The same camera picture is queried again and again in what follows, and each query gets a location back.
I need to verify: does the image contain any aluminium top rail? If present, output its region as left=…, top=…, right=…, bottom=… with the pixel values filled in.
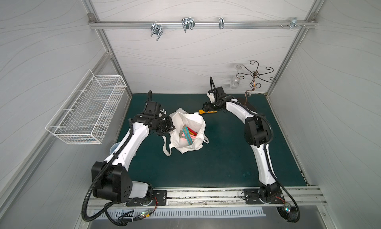
left=89, top=20, right=318, bottom=30

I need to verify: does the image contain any dark metal jewelry stand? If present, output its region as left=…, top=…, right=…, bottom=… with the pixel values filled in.
left=236, top=60, right=277, bottom=99

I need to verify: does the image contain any red utility knife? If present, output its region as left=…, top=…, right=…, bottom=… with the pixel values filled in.
left=188, top=128, right=197, bottom=135

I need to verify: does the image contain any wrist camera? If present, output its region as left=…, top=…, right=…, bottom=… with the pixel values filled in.
left=207, top=77, right=226, bottom=104
left=143, top=90, right=167, bottom=118

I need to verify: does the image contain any small glass jar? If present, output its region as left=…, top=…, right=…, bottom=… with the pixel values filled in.
left=230, top=76, right=241, bottom=90

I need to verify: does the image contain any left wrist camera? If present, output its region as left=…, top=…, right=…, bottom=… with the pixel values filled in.
left=143, top=90, right=167, bottom=118

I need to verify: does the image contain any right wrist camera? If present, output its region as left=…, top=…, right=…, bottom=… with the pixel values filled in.
left=207, top=77, right=226, bottom=104

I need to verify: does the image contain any light blue plastic cup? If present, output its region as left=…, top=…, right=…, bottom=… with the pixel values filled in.
left=110, top=142, right=120, bottom=155

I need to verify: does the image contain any black cooling fan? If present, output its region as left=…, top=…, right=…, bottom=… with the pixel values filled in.
left=276, top=205, right=300, bottom=223

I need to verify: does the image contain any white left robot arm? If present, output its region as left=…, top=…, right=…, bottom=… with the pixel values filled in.
left=81, top=110, right=175, bottom=222

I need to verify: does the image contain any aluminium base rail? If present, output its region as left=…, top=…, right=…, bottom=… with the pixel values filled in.
left=83, top=185, right=328, bottom=210

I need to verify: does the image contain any metal U-bolt hook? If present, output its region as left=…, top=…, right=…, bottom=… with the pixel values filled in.
left=181, top=17, right=195, bottom=32

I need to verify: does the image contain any metal clamp hook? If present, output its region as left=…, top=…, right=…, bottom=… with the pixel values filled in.
left=150, top=23, right=163, bottom=41
left=279, top=17, right=307, bottom=30

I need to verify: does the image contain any white vented cable duct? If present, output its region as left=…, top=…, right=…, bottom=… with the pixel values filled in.
left=108, top=207, right=266, bottom=219

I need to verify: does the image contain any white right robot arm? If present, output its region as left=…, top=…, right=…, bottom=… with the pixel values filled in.
left=199, top=97, right=301, bottom=223

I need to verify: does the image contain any white printed tote bag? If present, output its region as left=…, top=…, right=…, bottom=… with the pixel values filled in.
left=163, top=108, right=209, bottom=157

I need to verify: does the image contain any metal clamp hook right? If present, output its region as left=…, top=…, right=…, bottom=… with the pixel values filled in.
left=279, top=17, right=307, bottom=30

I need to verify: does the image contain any white wire basket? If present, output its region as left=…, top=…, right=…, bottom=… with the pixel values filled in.
left=45, top=70, right=127, bottom=145

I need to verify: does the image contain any pink art knife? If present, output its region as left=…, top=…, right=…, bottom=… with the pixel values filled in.
left=179, top=130, right=187, bottom=139

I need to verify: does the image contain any metal clamp hook left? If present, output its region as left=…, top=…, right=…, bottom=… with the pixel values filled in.
left=150, top=23, right=163, bottom=41

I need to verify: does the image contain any small metal ring hook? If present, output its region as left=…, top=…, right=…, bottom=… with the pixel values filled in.
left=219, top=17, right=225, bottom=30

